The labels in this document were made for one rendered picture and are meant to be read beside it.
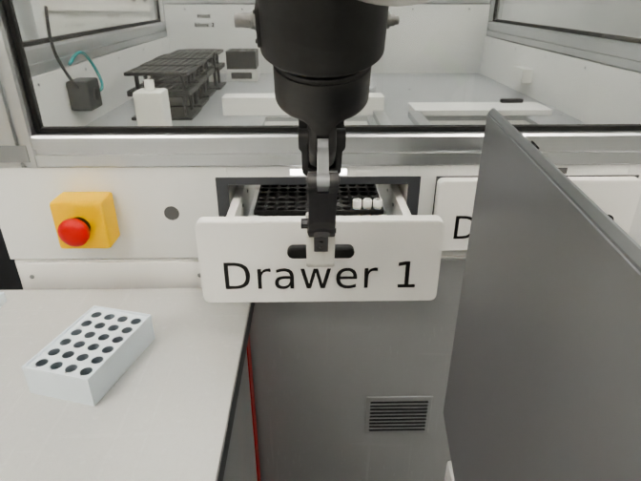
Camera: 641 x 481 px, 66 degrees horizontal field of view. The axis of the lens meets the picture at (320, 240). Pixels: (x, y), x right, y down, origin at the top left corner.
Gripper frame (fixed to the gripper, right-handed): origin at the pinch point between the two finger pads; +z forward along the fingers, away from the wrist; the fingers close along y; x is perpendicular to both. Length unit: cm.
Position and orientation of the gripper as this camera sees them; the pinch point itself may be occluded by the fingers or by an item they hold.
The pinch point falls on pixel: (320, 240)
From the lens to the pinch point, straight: 52.1
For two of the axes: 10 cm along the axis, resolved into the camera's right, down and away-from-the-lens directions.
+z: -0.1, 6.9, 7.2
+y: 0.2, 7.2, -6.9
